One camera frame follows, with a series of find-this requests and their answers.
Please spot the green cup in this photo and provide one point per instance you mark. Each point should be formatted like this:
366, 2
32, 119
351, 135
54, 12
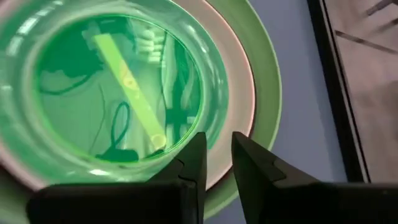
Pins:
77, 130

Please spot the black aluminium table frame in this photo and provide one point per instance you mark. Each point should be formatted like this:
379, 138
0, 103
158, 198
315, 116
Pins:
335, 109

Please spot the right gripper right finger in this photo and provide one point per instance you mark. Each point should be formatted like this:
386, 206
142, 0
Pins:
280, 202

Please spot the large opaque green plate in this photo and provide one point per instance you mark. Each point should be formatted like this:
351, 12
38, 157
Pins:
267, 93

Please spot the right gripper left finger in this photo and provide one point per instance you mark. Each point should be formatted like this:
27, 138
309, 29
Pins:
174, 199

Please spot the white plastic plate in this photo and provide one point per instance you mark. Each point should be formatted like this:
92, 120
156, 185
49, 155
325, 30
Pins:
239, 77

